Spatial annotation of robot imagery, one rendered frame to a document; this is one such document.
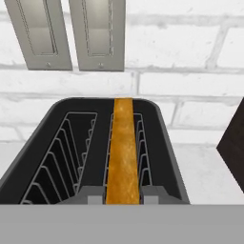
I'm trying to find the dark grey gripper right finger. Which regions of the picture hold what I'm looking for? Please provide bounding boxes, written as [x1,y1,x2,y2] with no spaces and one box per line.
[139,185,189,206]

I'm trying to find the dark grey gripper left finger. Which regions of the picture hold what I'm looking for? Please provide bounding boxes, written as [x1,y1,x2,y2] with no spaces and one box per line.
[58,185,107,206]

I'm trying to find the golden brown bread slice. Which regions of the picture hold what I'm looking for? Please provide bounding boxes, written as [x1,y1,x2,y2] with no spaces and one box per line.
[105,97,141,205]

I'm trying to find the black toaster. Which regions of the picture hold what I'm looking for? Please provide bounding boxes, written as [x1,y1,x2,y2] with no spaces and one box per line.
[0,96,191,205]

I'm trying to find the grey cupboard door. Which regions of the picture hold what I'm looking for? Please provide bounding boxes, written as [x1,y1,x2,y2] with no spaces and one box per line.
[4,0,73,71]
[68,0,127,72]

